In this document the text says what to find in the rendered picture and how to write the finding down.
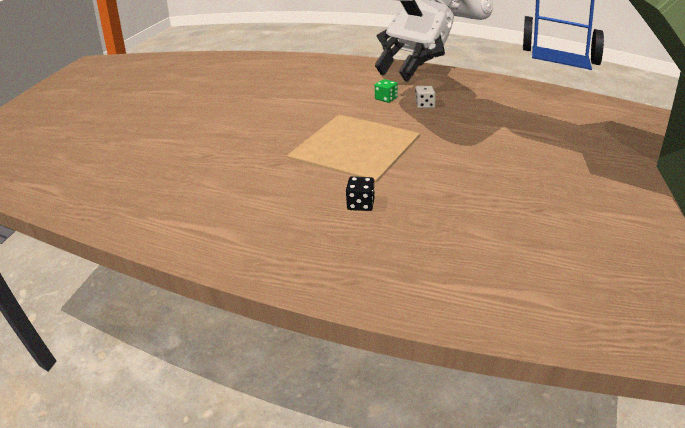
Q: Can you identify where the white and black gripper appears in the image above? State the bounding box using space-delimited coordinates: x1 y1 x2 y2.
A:
375 0 454 82

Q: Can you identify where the tan flat square mat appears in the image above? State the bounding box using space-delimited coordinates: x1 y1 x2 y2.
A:
287 115 420 182

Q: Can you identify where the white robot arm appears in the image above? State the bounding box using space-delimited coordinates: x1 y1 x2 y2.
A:
395 0 493 20

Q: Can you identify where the black die with white pips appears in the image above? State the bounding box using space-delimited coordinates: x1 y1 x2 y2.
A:
346 176 375 211

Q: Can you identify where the green die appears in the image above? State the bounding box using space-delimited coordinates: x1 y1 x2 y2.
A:
374 79 398 103

